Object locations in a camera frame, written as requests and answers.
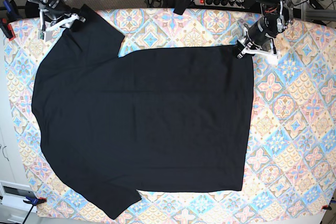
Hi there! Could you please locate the blue clamp upper left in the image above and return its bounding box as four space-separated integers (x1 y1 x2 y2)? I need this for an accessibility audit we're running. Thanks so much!
1 0 17 41

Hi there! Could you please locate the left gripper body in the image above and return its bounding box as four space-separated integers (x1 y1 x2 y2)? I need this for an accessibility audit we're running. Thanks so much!
243 16 276 48

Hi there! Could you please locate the blue clamp lower left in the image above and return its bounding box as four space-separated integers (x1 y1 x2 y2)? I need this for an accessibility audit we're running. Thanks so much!
23 196 47 224

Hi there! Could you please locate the orange clamp lower right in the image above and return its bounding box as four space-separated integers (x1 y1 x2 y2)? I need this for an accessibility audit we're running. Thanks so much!
321 205 332 210

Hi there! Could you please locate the blue clamp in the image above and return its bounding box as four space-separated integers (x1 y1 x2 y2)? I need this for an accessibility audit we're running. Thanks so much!
23 196 47 224
1 0 17 41

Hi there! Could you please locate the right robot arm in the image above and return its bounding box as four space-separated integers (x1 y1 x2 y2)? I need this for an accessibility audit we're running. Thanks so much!
28 0 86 37

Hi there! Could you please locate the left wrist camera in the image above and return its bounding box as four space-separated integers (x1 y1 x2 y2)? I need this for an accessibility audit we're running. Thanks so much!
267 52 279 66

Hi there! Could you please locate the patterned tablecloth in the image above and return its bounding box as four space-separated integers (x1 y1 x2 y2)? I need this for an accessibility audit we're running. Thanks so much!
3 19 335 223

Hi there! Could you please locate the white cabinet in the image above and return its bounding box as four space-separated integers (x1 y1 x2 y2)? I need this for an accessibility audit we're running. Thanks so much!
1 34 34 222

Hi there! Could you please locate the white power strip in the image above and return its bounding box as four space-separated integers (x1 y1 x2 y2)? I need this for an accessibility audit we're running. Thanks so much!
194 0 244 8

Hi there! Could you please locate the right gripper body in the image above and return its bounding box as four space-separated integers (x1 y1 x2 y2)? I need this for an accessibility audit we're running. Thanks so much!
43 0 72 24

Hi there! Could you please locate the black T-shirt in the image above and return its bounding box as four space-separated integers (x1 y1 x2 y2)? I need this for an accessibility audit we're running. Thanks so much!
31 5 254 219

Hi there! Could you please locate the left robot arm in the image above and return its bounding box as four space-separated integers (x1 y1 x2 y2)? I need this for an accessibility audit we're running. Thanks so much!
236 0 293 60

